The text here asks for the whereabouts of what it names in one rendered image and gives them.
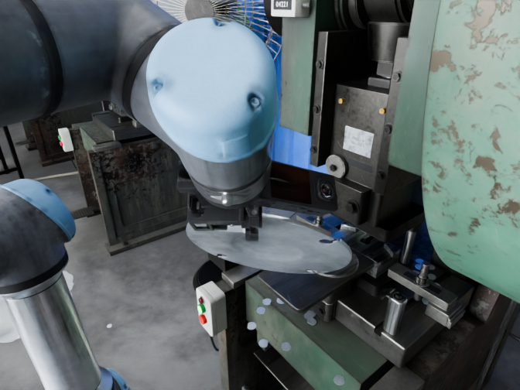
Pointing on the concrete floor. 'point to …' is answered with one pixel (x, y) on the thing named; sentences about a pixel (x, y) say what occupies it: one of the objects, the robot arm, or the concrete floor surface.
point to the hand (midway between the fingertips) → (254, 219)
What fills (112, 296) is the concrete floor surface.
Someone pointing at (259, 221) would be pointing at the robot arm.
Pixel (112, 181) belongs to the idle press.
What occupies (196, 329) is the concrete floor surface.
